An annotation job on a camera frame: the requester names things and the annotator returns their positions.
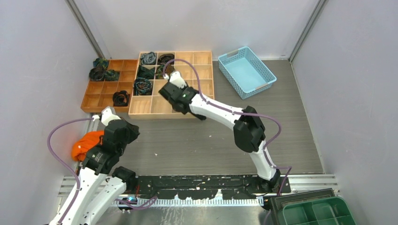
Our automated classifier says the light wooden compartment tray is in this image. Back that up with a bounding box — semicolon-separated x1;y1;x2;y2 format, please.
128;51;214;119

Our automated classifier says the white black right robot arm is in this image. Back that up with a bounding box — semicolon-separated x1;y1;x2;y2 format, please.
159;82;280;193

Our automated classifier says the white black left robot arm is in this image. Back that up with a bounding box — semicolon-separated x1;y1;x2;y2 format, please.
50;118;140;225

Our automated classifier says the green patterned rolled tie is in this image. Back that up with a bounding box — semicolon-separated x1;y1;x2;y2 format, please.
155;64;175;79

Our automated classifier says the blue paisley rolled tie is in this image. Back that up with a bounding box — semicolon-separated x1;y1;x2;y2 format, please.
133;77;153;96

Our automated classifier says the dark brown rolled tie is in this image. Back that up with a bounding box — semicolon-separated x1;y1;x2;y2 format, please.
157;53;175;65

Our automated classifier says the dark green rolled tie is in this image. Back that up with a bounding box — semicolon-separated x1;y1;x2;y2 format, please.
137;65;155;80

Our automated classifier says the grey blue rolled tie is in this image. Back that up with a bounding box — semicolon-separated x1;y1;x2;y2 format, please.
139;52;157;66

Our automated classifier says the black rolled tie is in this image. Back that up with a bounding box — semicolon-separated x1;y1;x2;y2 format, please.
112;90;130;107

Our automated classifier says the green dotted rolled tie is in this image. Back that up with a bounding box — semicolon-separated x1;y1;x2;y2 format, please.
104;69;120;82

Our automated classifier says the light blue plastic basket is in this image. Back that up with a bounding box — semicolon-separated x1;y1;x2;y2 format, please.
218;46;277;99

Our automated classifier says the dark orange wooden compartment tray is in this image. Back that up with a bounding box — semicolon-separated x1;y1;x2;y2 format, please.
81;59;138;113

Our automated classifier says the dark striped rolled tie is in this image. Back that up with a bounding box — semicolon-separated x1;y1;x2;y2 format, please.
89;66;106;82

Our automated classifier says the teal patterned rolled tie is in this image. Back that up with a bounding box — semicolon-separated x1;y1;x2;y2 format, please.
92;58;109;70

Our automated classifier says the orange cloth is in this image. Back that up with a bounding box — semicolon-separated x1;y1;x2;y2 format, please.
71;130;104;162

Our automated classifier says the green plastic bin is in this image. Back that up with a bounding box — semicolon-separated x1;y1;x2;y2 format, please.
277;196;357;225

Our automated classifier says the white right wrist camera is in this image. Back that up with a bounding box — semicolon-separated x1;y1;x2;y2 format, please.
168;71;188;89

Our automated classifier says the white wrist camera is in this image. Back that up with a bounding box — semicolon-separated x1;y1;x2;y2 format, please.
91;106;121;126
168;71;188;89

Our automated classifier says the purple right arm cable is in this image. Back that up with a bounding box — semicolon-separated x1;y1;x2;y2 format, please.
162;59;293;196

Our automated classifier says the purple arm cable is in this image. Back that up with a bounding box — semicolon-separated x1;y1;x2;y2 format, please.
162;59;293;196
46;117;94;225

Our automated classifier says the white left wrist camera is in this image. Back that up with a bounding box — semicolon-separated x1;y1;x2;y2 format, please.
91;106;121;126

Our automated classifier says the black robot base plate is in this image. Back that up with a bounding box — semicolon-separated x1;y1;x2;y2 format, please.
124;174;291;200

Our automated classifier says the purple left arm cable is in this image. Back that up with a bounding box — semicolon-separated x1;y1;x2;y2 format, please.
46;117;94;225

